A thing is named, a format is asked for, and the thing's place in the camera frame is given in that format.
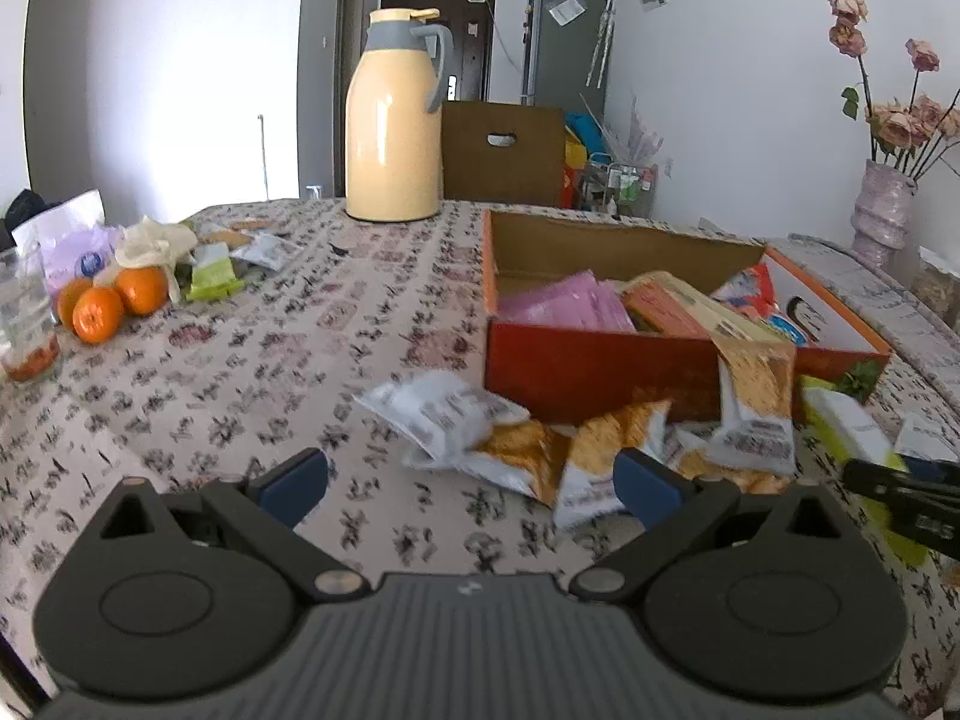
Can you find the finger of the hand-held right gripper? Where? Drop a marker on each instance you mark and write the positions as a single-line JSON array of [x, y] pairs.
[[937, 469], [877, 478]]

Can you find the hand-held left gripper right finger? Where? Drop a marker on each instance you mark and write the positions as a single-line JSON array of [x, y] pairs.
[[649, 484]]

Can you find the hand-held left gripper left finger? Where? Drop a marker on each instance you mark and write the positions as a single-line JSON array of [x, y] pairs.
[[292, 484]]

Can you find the long green snack packet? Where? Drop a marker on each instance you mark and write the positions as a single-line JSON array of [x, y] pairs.
[[847, 420]]

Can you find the red cardboard box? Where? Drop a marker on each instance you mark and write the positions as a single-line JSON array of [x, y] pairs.
[[600, 382]]

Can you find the white grey snack packet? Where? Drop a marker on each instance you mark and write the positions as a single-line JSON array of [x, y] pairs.
[[442, 409]]

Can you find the beige red snack packet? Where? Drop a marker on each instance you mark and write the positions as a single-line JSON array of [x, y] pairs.
[[675, 307]]

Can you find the red snack bag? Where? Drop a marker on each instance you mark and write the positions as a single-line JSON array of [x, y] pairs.
[[750, 289]]

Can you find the grey patterned cloth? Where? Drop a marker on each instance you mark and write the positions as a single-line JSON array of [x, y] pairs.
[[900, 315]]

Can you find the small green packet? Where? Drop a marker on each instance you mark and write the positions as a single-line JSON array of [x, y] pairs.
[[214, 281]]

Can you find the small white packet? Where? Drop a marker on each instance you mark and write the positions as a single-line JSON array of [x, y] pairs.
[[266, 251]]

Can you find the orange fruit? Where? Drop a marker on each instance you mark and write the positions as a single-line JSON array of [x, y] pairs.
[[69, 300], [142, 289], [97, 315]]

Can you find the brown biscuit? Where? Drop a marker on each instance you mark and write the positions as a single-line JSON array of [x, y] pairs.
[[249, 225]]

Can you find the pink ribbed vase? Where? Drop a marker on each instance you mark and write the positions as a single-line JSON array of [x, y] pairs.
[[883, 210]]

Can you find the cream glove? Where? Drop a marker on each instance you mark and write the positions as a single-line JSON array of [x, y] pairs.
[[154, 244]]

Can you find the clear glass cup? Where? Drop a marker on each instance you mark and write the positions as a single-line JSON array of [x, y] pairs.
[[30, 360]]

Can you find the red yellow bag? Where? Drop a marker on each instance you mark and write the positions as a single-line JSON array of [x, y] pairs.
[[574, 180]]

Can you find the metal pole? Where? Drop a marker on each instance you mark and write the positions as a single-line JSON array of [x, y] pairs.
[[262, 157]]

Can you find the pale dried branches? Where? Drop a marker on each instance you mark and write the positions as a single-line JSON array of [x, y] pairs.
[[637, 139]]

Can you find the dried pink roses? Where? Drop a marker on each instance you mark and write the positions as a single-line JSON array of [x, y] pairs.
[[900, 124]]

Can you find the white plastic bag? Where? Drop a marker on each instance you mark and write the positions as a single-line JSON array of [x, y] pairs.
[[67, 217]]

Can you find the brown wooden chair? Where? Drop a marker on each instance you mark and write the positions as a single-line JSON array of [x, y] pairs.
[[487, 172]]

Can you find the blue bag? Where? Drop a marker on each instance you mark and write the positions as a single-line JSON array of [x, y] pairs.
[[585, 135]]

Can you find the yellow thermos jug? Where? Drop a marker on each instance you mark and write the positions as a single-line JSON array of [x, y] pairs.
[[390, 142]]

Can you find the black bag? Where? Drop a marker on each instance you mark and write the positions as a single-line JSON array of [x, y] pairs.
[[26, 202]]

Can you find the grey refrigerator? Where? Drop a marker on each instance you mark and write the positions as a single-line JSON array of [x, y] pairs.
[[562, 60]]

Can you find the white umbrella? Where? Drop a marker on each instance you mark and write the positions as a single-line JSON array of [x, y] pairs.
[[602, 37]]

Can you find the dark brown door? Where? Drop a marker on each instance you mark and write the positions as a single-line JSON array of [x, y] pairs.
[[469, 52]]

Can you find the white paper note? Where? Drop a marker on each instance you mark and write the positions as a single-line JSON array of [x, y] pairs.
[[568, 10]]

